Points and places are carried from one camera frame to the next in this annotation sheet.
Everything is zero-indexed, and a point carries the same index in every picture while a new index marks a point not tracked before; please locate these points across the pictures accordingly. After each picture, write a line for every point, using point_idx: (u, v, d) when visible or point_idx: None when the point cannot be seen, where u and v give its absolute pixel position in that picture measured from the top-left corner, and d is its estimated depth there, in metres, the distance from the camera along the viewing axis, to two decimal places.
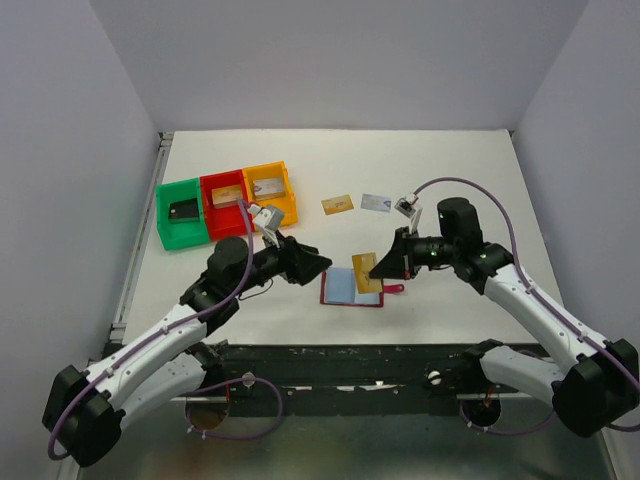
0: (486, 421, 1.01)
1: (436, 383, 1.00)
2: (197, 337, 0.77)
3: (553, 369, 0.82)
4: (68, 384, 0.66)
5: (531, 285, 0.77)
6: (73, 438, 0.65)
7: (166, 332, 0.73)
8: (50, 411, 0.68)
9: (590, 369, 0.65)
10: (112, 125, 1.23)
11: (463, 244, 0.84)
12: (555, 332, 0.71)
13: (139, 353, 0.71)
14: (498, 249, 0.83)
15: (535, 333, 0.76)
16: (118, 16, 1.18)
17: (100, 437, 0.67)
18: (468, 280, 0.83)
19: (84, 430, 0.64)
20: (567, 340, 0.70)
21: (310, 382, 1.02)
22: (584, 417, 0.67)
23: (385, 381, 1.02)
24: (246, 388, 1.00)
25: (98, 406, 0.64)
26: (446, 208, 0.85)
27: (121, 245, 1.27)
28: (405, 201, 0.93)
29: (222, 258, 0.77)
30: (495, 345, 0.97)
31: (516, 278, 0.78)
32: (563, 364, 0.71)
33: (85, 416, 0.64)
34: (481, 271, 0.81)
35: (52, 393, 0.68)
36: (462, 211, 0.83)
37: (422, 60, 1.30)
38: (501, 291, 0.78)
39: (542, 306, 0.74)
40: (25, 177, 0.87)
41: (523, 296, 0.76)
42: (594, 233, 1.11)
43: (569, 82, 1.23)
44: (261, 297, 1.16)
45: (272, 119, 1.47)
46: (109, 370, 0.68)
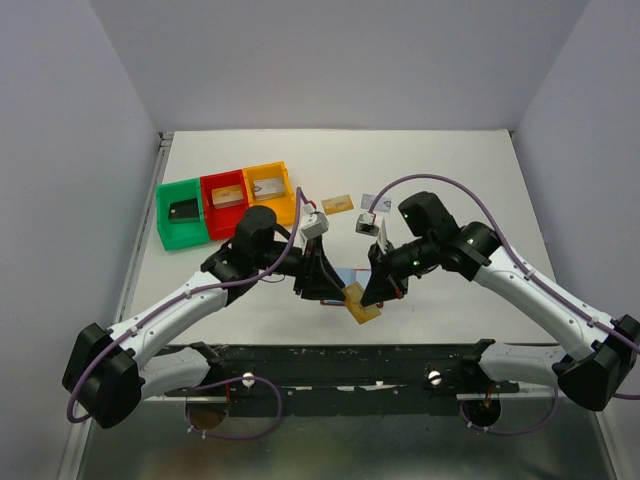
0: (485, 421, 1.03)
1: (436, 383, 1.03)
2: (217, 304, 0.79)
3: (548, 353, 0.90)
4: (93, 342, 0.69)
5: (529, 272, 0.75)
6: (94, 396, 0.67)
7: (188, 296, 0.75)
8: (70, 372, 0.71)
9: (606, 355, 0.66)
10: (112, 125, 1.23)
11: (439, 235, 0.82)
12: (565, 319, 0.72)
13: (161, 315, 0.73)
14: (477, 228, 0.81)
15: (536, 319, 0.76)
16: (117, 15, 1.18)
17: (120, 399, 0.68)
18: (457, 269, 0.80)
19: (106, 388, 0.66)
20: (578, 328, 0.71)
21: (310, 382, 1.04)
22: (591, 399, 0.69)
23: (384, 381, 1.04)
24: (246, 388, 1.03)
25: (121, 364, 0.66)
26: (408, 205, 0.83)
27: (121, 244, 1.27)
28: (365, 223, 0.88)
29: (253, 226, 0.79)
30: (487, 345, 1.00)
31: (512, 264, 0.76)
32: (573, 350, 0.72)
33: (108, 373, 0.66)
34: (469, 258, 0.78)
35: (74, 352, 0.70)
36: (424, 201, 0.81)
37: (423, 59, 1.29)
38: (499, 280, 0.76)
39: (545, 292, 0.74)
40: (24, 176, 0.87)
41: (523, 282, 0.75)
42: (593, 233, 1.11)
43: (570, 81, 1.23)
44: (262, 296, 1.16)
45: (272, 119, 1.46)
46: (134, 328, 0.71)
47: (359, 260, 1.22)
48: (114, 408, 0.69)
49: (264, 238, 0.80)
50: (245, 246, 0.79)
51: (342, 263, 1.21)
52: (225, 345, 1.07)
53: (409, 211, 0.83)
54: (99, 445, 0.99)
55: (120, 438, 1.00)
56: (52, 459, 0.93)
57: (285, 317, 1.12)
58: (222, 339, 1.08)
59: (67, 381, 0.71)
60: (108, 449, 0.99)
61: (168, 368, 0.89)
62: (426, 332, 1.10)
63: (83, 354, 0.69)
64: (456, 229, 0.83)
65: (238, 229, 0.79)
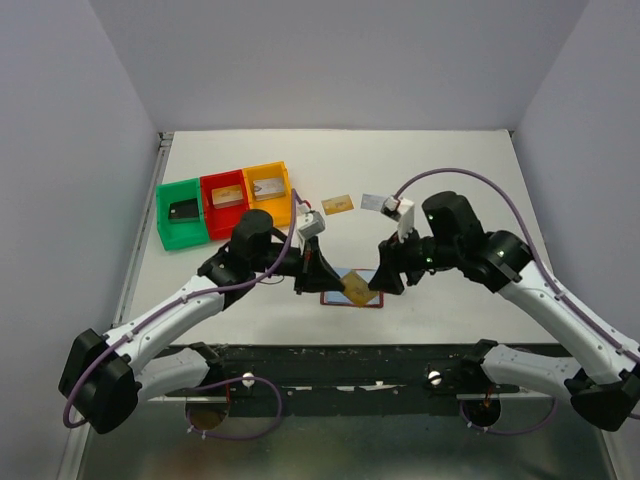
0: (486, 421, 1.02)
1: (436, 383, 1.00)
2: (216, 307, 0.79)
3: (560, 366, 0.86)
4: (89, 349, 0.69)
5: (561, 292, 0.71)
6: (91, 403, 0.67)
7: (186, 300, 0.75)
8: (67, 377, 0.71)
9: (634, 385, 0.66)
10: (112, 125, 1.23)
11: (466, 243, 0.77)
12: (593, 345, 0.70)
13: (156, 321, 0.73)
14: (504, 236, 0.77)
15: (560, 339, 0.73)
16: (117, 15, 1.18)
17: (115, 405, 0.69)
18: (482, 280, 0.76)
19: (102, 394, 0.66)
20: (606, 355, 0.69)
21: (310, 382, 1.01)
22: (602, 419, 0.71)
23: (385, 381, 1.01)
24: (246, 388, 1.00)
25: (115, 371, 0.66)
26: (434, 208, 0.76)
27: (121, 244, 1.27)
28: (387, 208, 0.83)
29: (250, 230, 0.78)
30: (490, 345, 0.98)
31: (542, 282, 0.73)
32: (597, 375, 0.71)
33: (103, 380, 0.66)
34: (500, 271, 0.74)
35: (71, 358, 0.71)
36: (454, 206, 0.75)
37: (422, 59, 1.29)
38: (528, 299, 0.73)
39: (577, 315, 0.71)
40: (24, 177, 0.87)
41: (553, 302, 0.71)
42: (592, 234, 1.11)
43: (569, 82, 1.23)
44: (262, 297, 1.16)
45: (272, 118, 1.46)
46: (129, 334, 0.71)
47: (359, 260, 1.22)
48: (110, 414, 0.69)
49: (261, 241, 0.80)
50: (241, 250, 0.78)
51: (342, 263, 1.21)
52: (225, 345, 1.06)
53: (437, 214, 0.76)
54: (99, 446, 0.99)
55: (120, 439, 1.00)
56: (52, 459, 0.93)
57: (285, 317, 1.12)
58: (222, 339, 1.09)
59: (63, 387, 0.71)
60: (108, 449, 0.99)
61: (166, 370, 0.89)
62: (426, 332, 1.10)
63: (79, 360, 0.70)
64: (483, 236, 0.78)
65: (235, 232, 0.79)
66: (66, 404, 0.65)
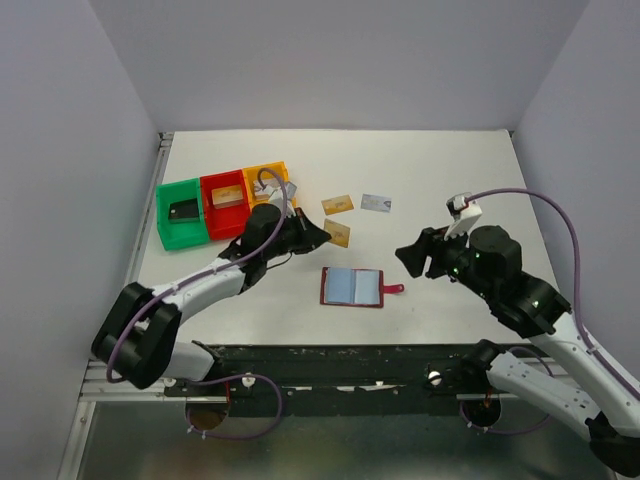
0: (485, 421, 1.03)
1: (436, 383, 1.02)
2: (235, 286, 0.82)
3: (579, 399, 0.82)
4: (136, 297, 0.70)
5: (594, 346, 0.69)
6: (137, 353, 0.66)
7: (216, 272, 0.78)
8: (105, 331, 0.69)
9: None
10: (112, 125, 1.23)
11: (506, 288, 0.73)
12: (621, 400, 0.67)
13: (196, 281, 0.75)
14: (547, 286, 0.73)
15: (589, 392, 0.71)
16: (117, 15, 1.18)
17: (158, 355, 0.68)
18: (512, 325, 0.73)
19: (152, 338, 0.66)
20: (635, 412, 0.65)
21: (310, 382, 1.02)
22: (622, 465, 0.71)
23: (385, 381, 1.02)
24: (246, 388, 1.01)
25: (169, 313, 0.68)
26: (485, 248, 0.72)
27: (121, 245, 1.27)
28: (453, 204, 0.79)
29: (263, 221, 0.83)
30: (490, 345, 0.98)
31: (576, 335, 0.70)
32: (623, 428, 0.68)
33: (155, 321, 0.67)
34: (534, 322, 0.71)
35: (112, 311, 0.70)
36: (508, 252, 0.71)
37: (422, 59, 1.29)
38: (559, 349, 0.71)
39: (608, 371, 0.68)
40: (25, 177, 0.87)
41: (583, 356, 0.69)
42: (592, 234, 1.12)
43: (569, 82, 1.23)
44: (261, 297, 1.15)
45: (272, 118, 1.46)
46: (174, 287, 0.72)
47: (359, 260, 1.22)
48: (151, 368, 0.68)
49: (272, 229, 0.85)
50: (255, 240, 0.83)
51: (342, 263, 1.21)
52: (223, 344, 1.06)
53: (485, 255, 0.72)
54: (99, 446, 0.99)
55: (120, 439, 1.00)
56: (53, 459, 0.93)
57: (284, 317, 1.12)
58: (222, 338, 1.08)
59: (98, 343, 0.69)
60: (108, 449, 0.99)
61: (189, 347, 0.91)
62: (427, 332, 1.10)
63: (125, 309, 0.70)
64: (523, 281, 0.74)
65: (249, 224, 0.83)
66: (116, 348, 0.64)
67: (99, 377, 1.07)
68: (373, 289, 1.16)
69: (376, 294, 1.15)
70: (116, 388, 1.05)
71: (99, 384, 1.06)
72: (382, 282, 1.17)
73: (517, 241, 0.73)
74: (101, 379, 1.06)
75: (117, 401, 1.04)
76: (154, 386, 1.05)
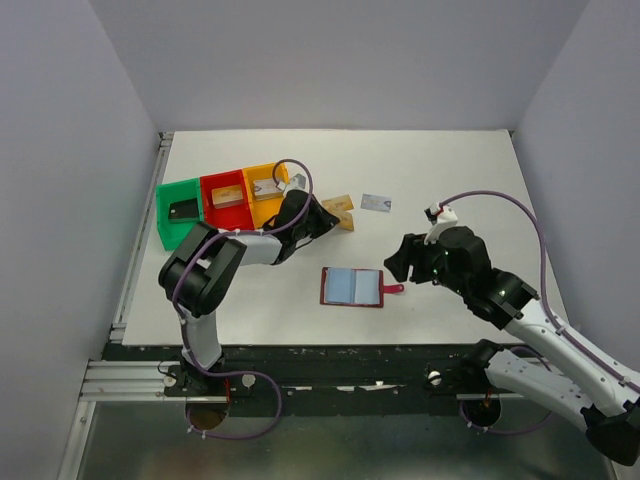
0: (486, 421, 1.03)
1: (436, 383, 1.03)
2: (270, 254, 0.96)
3: (574, 390, 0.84)
4: (204, 233, 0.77)
5: (561, 327, 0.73)
6: (206, 278, 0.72)
7: (261, 233, 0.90)
8: (176, 256, 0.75)
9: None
10: (111, 125, 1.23)
11: (476, 282, 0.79)
12: (595, 377, 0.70)
13: (251, 234, 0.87)
14: (514, 278, 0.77)
15: (566, 374, 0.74)
16: (117, 15, 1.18)
17: (221, 285, 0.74)
18: (487, 318, 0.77)
19: (223, 264, 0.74)
20: (609, 386, 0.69)
21: (310, 382, 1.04)
22: (620, 452, 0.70)
23: (385, 381, 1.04)
24: (246, 388, 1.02)
25: (234, 246, 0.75)
26: (452, 245, 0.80)
27: (121, 245, 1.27)
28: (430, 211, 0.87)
29: (296, 201, 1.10)
30: (489, 345, 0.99)
31: (544, 317, 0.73)
32: (603, 405, 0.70)
33: (223, 251, 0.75)
34: (503, 310, 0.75)
35: (184, 241, 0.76)
36: (471, 246, 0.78)
37: (422, 59, 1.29)
38: (530, 334, 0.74)
39: (578, 350, 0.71)
40: (23, 178, 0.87)
41: (555, 339, 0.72)
42: (592, 234, 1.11)
43: (569, 82, 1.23)
44: (261, 296, 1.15)
45: (272, 119, 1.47)
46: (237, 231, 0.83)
47: (359, 259, 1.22)
48: (215, 296, 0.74)
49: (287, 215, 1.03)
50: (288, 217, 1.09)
51: (342, 263, 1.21)
52: (225, 344, 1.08)
53: (452, 251, 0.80)
54: (99, 446, 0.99)
55: (120, 439, 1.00)
56: (52, 459, 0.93)
57: (285, 317, 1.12)
58: (221, 338, 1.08)
59: (165, 270, 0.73)
60: (107, 449, 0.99)
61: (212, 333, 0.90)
62: (427, 332, 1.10)
63: (193, 242, 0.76)
64: (492, 276, 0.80)
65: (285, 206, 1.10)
66: (189, 269, 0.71)
67: (99, 377, 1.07)
68: (374, 289, 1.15)
69: (376, 294, 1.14)
70: (115, 388, 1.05)
71: (99, 383, 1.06)
72: (382, 282, 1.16)
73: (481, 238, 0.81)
74: (101, 379, 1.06)
75: (117, 401, 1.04)
76: (154, 386, 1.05)
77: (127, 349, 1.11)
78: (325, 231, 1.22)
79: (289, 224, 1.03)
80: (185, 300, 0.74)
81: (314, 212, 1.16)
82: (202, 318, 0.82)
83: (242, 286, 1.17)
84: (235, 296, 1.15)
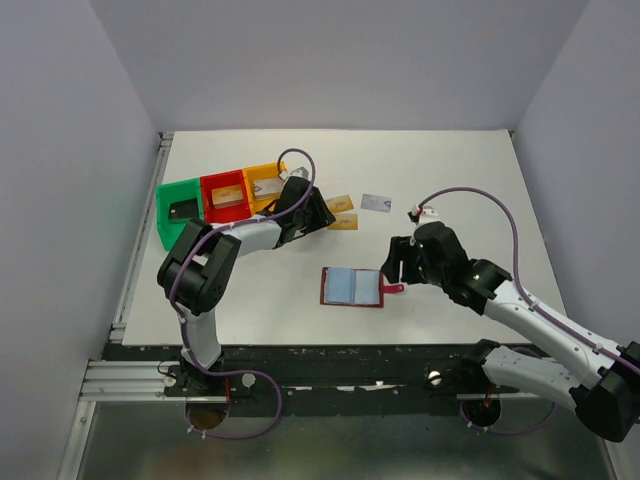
0: (485, 421, 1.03)
1: (436, 383, 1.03)
2: (272, 240, 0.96)
3: (564, 373, 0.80)
4: (198, 229, 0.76)
5: (534, 302, 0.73)
6: (204, 280, 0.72)
7: (259, 222, 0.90)
8: (172, 257, 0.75)
9: (614, 381, 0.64)
10: (112, 125, 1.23)
11: (452, 271, 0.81)
12: (570, 348, 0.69)
13: (246, 225, 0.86)
14: (489, 266, 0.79)
15: (544, 350, 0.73)
16: (117, 15, 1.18)
17: (220, 281, 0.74)
18: (466, 303, 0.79)
19: (215, 260, 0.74)
20: (584, 355, 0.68)
21: (310, 382, 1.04)
22: (609, 429, 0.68)
23: (385, 381, 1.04)
24: (246, 389, 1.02)
25: (229, 242, 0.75)
26: (424, 237, 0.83)
27: (121, 245, 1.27)
28: (414, 214, 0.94)
29: (298, 185, 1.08)
30: (491, 345, 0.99)
31: (517, 295, 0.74)
32: (582, 377, 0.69)
33: (218, 248, 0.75)
34: (477, 294, 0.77)
35: (178, 242, 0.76)
36: (441, 236, 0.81)
37: (422, 59, 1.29)
38: (504, 312, 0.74)
39: (550, 323, 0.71)
40: (24, 178, 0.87)
41: (527, 314, 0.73)
42: (593, 234, 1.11)
43: (569, 82, 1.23)
44: (260, 296, 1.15)
45: (272, 118, 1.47)
46: (230, 225, 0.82)
47: (359, 259, 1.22)
48: (211, 295, 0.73)
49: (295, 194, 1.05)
50: (290, 200, 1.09)
51: (342, 263, 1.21)
52: (225, 344, 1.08)
53: (424, 242, 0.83)
54: (99, 446, 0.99)
55: (119, 440, 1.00)
56: (52, 460, 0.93)
57: (285, 317, 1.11)
58: (221, 337, 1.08)
59: (163, 270, 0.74)
60: (108, 449, 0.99)
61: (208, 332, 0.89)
62: (427, 331, 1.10)
63: (188, 240, 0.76)
64: (468, 263, 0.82)
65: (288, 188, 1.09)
66: (182, 270, 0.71)
67: (99, 377, 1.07)
68: (374, 289, 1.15)
69: (376, 294, 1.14)
70: (115, 388, 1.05)
71: (99, 383, 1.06)
72: (382, 282, 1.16)
73: (451, 227, 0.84)
74: (101, 379, 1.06)
75: (117, 401, 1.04)
76: (154, 386, 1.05)
77: (127, 349, 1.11)
78: (319, 227, 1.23)
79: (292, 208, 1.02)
80: (184, 298, 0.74)
81: (312, 203, 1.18)
82: (202, 317, 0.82)
83: (242, 286, 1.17)
84: (236, 296, 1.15)
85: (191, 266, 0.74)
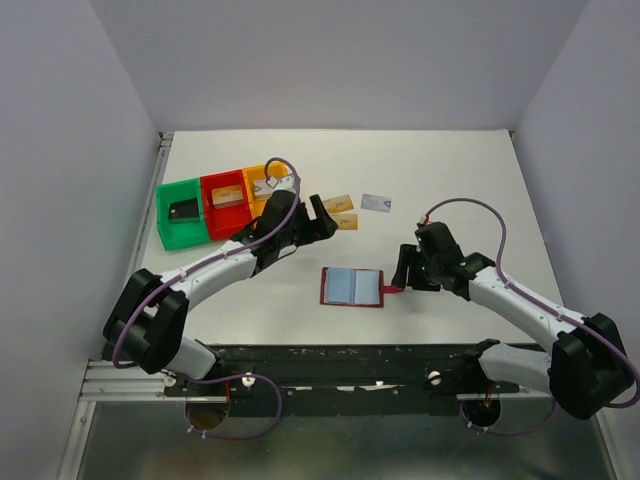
0: (484, 421, 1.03)
1: (436, 383, 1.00)
2: (248, 269, 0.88)
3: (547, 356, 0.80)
4: (143, 285, 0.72)
5: (508, 280, 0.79)
6: (144, 343, 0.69)
7: (227, 256, 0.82)
8: (116, 315, 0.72)
9: (572, 343, 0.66)
10: (112, 125, 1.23)
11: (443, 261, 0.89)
12: (536, 318, 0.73)
13: (205, 268, 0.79)
14: (478, 256, 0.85)
15: (520, 325, 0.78)
16: (117, 15, 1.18)
17: (167, 343, 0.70)
18: (454, 289, 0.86)
19: (156, 327, 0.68)
20: (547, 323, 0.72)
21: (310, 382, 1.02)
22: (577, 404, 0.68)
23: (385, 381, 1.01)
24: (246, 389, 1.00)
25: (176, 302, 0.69)
26: (422, 232, 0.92)
27: (121, 245, 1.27)
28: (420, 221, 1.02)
29: (283, 203, 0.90)
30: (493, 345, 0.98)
31: (495, 277, 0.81)
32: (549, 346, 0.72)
33: (161, 310, 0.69)
34: (462, 277, 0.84)
35: (123, 298, 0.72)
36: (434, 229, 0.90)
37: (421, 59, 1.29)
38: (483, 291, 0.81)
39: (520, 296, 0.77)
40: (23, 178, 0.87)
41: (502, 291, 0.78)
42: (593, 234, 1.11)
43: (570, 82, 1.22)
44: (260, 296, 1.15)
45: (272, 118, 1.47)
46: (183, 274, 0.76)
47: (360, 260, 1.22)
48: (155, 357, 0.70)
49: (278, 212, 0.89)
50: (272, 221, 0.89)
51: (342, 263, 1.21)
52: (224, 345, 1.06)
53: (421, 236, 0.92)
54: (100, 446, 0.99)
55: (119, 439, 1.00)
56: (52, 460, 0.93)
57: (285, 317, 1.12)
58: (221, 339, 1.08)
59: (109, 327, 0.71)
60: (108, 449, 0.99)
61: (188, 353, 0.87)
62: (427, 332, 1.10)
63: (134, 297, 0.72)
64: (460, 256, 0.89)
65: (269, 204, 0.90)
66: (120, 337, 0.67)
67: (99, 377, 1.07)
68: (374, 289, 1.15)
69: (376, 294, 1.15)
70: (116, 388, 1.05)
71: (99, 383, 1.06)
72: (382, 282, 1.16)
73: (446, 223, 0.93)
74: (101, 379, 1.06)
75: (117, 401, 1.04)
76: (154, 387, 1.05)
77: None
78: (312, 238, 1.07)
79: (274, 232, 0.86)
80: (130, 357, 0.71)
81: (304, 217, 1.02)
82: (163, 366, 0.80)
83: (241, 286, 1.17)
84: (236, 296, 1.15)
85: (137, 325, 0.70)
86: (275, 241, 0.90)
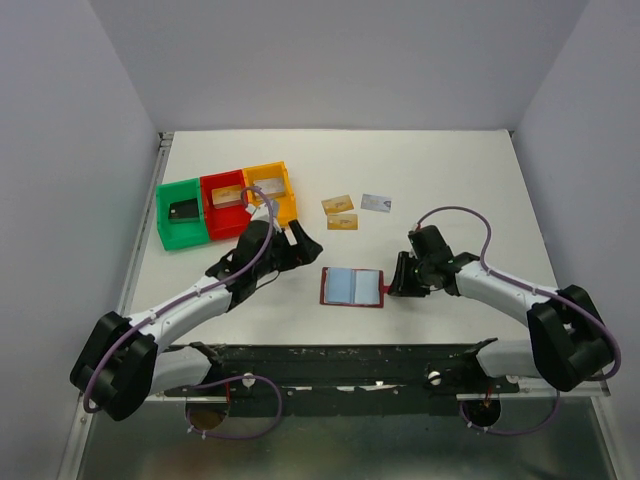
0: (485, 421, 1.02)
1: (436, 383, 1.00)
2: (222, 305, 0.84)
3: None
4: (112, 329, 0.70)
5: (489, 268, 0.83)
6: (112, 387, 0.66)
7: (200, 293, 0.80)
8: (83, 361, 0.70)
9: (545, 311, 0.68)
10: (112, 126, 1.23)
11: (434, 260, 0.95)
12: (513, 294, 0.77)
13: (176, 308, 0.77)
14: (465, 255, 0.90)
15: (504, 308, 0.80)
16: (117, 16, 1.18)
17: (136, 387, 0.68)
18: (445, 285, 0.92)
19: (124, 373, 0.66)
20: (522, 297, 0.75)
21: (310, 382, 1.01)
22: (562, 376, 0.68)
23: (385, 381, 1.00)
24: (246, 388, 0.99)
25: (144, 346, 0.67)
26: (414, 234, 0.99)
27: (122, 244, 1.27)
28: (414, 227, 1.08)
29: (256, 235, 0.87)
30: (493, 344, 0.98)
31: (478, 267, 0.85)
32: None
33: (129, 355, 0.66)
34: (450, 273, 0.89)
35: (91, 343, 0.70)
36: (424, 230, 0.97)
37: (421, 59, 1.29)
38: (468, 281, 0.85)
39: (499, 280, 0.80)
40: (24, 179, 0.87)
41: (484, 278, 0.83)
42: (592, 235, 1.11)
43: (569, 82, 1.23)
44: (260, 296, 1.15)
45: (272, 118, 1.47)
46: (152, 316, 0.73)
47: (360, 260, 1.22)
48: (124, 401, 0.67)
49: (252, 245, 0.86)
50: (247, 255, 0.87)
51: (342, 263, 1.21)
52: (224, 344, 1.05)
53: (414, 239, 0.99)
54: (100, 446, 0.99)
55: (119, 440, 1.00)
56: (52, 460, 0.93)
57: (285, 317, 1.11)
58: (221, 339, 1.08)
59: (76, 373, 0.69)
60: (108, 449, 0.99)
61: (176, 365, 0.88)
62: (427, 331, 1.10)
63: (103, 342, 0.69)
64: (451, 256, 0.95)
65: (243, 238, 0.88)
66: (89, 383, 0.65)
67: None
68: (374, 289, 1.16)
69: (376, 294, 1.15)
70: None
71: None
72: (382, 282, 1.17)
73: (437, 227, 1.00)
74: None
75: None
76: None
77: None
78: (296, 263, 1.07)
79: (249, 265, 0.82)
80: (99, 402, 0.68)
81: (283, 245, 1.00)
82: None
83: None
84: None
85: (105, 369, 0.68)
86: (251, 273, 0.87)
